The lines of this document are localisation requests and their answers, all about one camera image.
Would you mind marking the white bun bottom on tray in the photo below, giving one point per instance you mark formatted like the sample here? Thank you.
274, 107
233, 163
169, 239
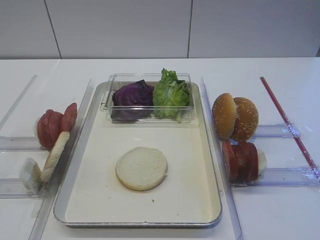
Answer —
142, 168

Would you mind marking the left tomato slice stack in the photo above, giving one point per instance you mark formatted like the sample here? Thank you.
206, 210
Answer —
48, 128

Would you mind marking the left sesame bun top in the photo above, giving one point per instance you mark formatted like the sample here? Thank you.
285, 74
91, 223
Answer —
224, 113

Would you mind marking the clear track lower right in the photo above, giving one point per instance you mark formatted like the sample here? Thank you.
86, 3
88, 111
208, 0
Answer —
283, 177

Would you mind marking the clear rail of tray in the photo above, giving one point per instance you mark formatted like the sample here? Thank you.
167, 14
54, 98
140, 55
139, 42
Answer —
225, 184
52, 187

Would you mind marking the green lettuce leaf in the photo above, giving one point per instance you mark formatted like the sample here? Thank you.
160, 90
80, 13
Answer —
169, 95

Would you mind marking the right sesame bun top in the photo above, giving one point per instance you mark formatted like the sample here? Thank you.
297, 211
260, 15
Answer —
247, 119

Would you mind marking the clear plastic container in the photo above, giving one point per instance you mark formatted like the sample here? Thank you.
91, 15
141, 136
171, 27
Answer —
118, 80

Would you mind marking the leaning tomato slice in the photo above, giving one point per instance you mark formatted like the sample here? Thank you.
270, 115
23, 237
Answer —
69, 118

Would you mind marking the clear track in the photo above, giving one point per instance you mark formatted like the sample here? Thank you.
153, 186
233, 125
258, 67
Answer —
280, 130
13, 188
283, 177
9, 144

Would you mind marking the clear rail left of tray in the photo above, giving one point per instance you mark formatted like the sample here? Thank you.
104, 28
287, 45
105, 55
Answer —
52, 187

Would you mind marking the right meat slice stack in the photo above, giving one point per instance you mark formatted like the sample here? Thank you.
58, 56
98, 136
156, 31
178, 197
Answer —
241, 161

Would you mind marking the leaning bun bottom slice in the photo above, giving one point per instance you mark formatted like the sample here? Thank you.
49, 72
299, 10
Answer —
54, 156

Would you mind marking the red straw rod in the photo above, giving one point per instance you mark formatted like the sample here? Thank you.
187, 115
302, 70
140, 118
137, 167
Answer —
298, 141

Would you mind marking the sesame bun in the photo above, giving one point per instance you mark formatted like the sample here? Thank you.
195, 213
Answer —
247, 119
224, 113

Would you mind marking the clear track lower left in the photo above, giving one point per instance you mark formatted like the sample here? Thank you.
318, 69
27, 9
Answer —
13, 188

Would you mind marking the clear rod far left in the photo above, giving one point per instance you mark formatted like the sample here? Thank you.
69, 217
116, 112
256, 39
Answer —
17, 101

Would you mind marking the purple cabbage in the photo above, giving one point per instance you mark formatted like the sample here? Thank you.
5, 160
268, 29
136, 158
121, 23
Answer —
132, 95

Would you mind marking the clear rail right of tray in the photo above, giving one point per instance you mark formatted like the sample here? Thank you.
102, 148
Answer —
225, 184

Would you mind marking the clear track upper left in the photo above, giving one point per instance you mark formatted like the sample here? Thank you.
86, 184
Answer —
9, 144

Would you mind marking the metal baking tray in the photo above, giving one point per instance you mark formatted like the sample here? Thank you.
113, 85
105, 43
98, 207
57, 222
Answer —
91, 196

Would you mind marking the clear track upper right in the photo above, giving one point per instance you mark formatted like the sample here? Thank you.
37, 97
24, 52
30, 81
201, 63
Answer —
280, 130

